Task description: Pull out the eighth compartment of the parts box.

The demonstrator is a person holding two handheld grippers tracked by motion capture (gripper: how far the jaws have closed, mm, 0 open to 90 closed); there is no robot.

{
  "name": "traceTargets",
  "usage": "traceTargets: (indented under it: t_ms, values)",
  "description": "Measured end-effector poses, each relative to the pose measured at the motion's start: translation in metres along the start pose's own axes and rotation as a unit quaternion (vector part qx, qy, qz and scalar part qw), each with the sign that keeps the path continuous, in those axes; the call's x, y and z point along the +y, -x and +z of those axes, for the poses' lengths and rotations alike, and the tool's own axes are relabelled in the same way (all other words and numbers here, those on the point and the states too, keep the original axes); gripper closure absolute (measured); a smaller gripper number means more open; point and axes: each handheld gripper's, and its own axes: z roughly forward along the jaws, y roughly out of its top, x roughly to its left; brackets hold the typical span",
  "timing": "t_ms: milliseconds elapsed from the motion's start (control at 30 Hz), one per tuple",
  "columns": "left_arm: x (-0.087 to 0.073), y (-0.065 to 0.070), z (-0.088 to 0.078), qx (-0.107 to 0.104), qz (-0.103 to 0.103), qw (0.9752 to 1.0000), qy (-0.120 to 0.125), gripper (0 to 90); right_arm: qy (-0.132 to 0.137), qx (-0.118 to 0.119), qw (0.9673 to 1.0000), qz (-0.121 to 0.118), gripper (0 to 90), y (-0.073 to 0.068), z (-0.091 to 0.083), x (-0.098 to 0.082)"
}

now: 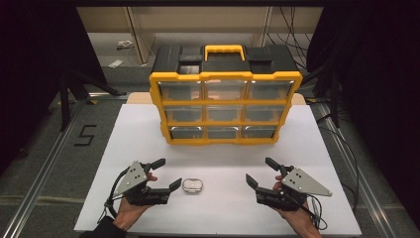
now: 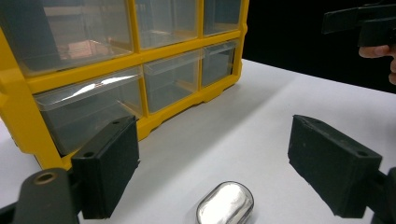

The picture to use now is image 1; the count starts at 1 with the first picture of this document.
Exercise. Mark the dark curtain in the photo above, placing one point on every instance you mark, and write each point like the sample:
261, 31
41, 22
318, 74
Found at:
379, 82
33, 66

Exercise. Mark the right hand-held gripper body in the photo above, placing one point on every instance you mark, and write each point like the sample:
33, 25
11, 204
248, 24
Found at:
303, 183

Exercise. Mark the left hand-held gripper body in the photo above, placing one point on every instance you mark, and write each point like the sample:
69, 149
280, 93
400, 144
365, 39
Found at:
132, 178

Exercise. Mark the yellow black organizer cabinet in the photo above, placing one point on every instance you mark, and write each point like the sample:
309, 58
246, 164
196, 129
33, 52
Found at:
277, 62

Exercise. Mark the person's right hand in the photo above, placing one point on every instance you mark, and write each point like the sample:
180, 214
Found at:
298, 218

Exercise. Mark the black metal stand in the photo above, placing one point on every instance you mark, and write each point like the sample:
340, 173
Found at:
65, 105
335, 105

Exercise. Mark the crumpled white paper scrap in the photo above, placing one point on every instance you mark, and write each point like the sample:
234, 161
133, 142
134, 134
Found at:
125, 44

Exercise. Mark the person's left hand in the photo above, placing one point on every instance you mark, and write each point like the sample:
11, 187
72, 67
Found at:
128, 213

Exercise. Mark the white table mat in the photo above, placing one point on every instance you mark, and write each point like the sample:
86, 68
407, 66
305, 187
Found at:
214, 214

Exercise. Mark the flat white paper scrap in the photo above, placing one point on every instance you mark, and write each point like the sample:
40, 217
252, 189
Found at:
115, 63

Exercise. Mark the grid of clear drawers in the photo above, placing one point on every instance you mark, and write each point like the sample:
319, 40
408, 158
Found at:
181, 91

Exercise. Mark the aluminium frame rail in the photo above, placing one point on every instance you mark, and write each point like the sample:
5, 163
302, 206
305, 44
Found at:
107, 95
358, 183
46, 165

